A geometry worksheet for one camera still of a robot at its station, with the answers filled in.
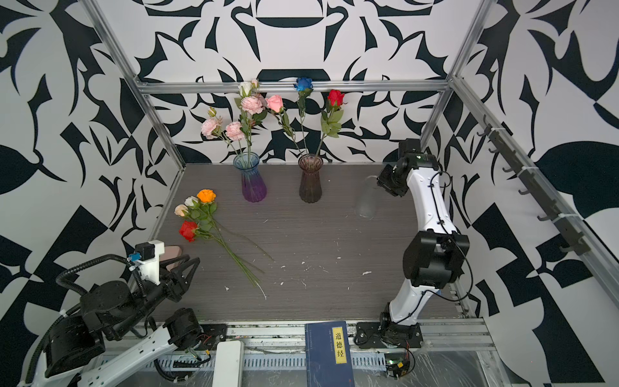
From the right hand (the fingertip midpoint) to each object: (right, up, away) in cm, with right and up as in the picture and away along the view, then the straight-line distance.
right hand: (381, 179), depth 86 cm
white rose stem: (-68, -15, +16) cm, 71 cm away
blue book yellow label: (-20, -52, -15) cm, 57 cm away
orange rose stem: (-55, -21, +11) cm, 60 cm away
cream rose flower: (-78, -12, +13) cm, 80 cm away
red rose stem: (-17, +23, +3) cm, 29 cm away
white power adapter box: (-47, -51, -20) cm, 72 cm away
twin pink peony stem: (-52, +17, +1) cm, 55 cm away
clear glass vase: (-2, -10, +16) cm, 19 cm away
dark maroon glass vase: (-25, -3, +13) cm, 28 cm away
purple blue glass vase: (-48, -2, +13) cm, 50 cm away
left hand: (-55, -20, -24) cm, 64 cm away
